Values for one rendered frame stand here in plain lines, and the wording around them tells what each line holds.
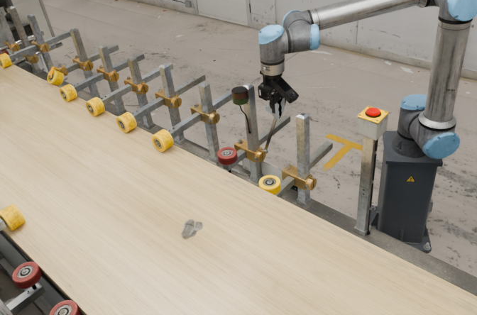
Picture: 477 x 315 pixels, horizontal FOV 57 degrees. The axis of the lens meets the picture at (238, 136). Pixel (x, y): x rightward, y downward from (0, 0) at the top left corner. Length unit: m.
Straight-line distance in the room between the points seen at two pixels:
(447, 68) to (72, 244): 1.51
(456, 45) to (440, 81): 0.16
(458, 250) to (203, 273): 1.68
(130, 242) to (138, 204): 0.18
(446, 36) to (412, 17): 2.47
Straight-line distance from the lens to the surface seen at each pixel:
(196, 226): 1.49
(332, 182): 2.98
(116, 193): 1.72
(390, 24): 4.40
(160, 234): 1.52
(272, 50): 1.59
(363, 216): 1.67
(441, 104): 1.96
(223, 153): 1.78
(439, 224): 2.82
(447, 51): 1.85
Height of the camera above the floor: 1.98
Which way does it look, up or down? 35 degrees down
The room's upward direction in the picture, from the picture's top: 7 degrees counter-clockwise
